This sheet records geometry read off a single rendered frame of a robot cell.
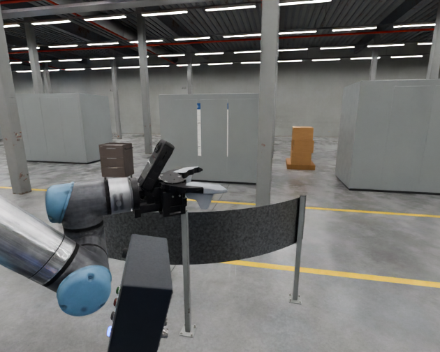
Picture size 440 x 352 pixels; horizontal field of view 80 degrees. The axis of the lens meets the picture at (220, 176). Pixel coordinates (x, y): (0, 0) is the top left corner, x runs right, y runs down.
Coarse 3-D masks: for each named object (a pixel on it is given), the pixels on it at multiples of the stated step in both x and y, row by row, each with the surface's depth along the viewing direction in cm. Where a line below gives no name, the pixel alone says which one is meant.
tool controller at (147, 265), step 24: (144, 240) 77; (144, 264) 65; (168, 264) 68; (120, 288) 57; (144, 288) 57; (168, 288) 58; (120, 312) 57; (144, 312) 58; (120, 336) 58; (144, 336) 59
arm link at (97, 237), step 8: (96, 224) 55; (64, 232) 52; (72, 232) 51; (80, 232) 51; (88, 232) 52; (96, 232) 53; (104, 232) 56; (80, 240) 50; (88, 240) 50; (96, 240) 51; (104, 240) 55; (104, 248) 51
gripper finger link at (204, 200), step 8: (192, 184) 58; (200, 184) 58; (208, 184) 59; (216, 184) 59; (208, 192) 58; (216, 192) 58; (224, 192) 59; (200, 200) 59; (208, 200) 59; (200, 208) 60
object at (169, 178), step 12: (132, 180) 56; (156, 180) 58; (168, 180) 58; (180, 180) 59; (144, 192) 57; (156, 192) 58; (168, 192) 58; (144, 204) 58; (156, 204) 59; (168, 204) 58; (180, 204) 60; (168, 216) 60
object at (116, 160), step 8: (104, 144) 652; (112, 144) 664; (120, 144) 664; (128, 144) 646; (104, 152) 633; (112, 152) 630; (120, 152) 626; (128, 152) 647; (104, 160) 637; (112, 160) 633; (120, 160) 630; (128, 160) 649; (104, 168) 642; (112, 168) 639; (120, 168) 636; (128, 168) 650; (104, 176) 647; (112, 176) 644; (120, 176) 640; (128, 176) 651
